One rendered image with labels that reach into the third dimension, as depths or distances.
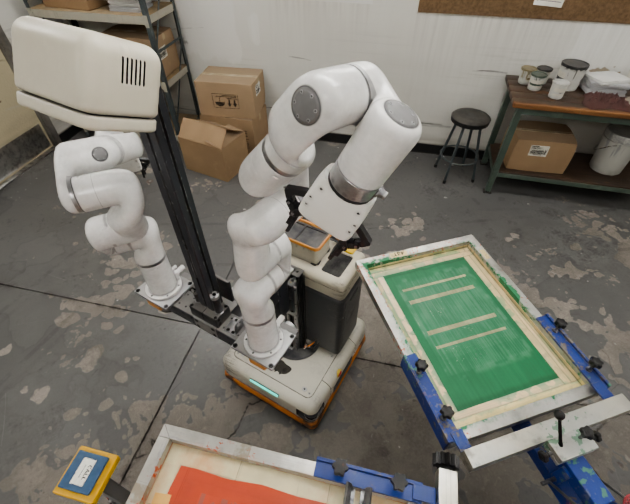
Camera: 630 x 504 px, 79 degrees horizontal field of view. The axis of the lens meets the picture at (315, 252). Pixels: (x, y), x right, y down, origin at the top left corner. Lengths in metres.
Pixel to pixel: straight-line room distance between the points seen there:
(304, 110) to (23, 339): 2.91
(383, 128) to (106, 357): 2.56
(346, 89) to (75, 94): 0.43
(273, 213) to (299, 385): 1.47
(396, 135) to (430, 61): 3.57
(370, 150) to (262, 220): 0.32
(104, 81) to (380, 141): 0.44
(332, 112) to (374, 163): 0.09
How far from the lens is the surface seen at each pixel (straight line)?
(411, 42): 4.00
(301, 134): 0.50
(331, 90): 0.48
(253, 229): 0.74
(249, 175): 0.69
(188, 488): 1.33
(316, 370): 2.16
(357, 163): 0.51
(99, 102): 0.72
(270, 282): 1.01
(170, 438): 1.35
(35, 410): 2.87
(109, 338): 2.92
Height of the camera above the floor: 2.20
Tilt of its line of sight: 46 degrees down
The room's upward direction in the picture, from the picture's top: straight up
